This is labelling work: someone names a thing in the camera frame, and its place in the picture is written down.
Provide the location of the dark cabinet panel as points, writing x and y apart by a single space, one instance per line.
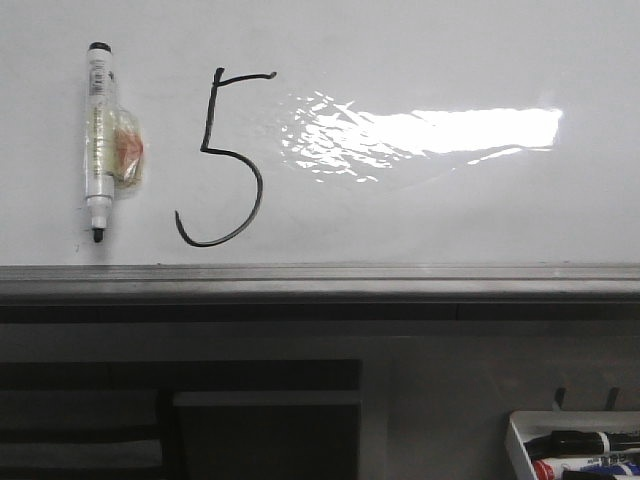
238 419

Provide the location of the red marker in tray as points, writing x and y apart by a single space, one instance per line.
552 468

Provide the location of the black marker in tray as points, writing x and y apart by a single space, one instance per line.
570 443

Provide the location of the black whiteboard marker with tape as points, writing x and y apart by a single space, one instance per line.
114 151

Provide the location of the white whiteboard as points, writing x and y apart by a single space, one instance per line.
422 132

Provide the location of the white marker tray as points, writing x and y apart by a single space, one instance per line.
526 425

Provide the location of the black handwritten number five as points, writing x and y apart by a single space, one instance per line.
218 82

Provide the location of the blue marker in tray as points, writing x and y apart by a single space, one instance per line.
629 471

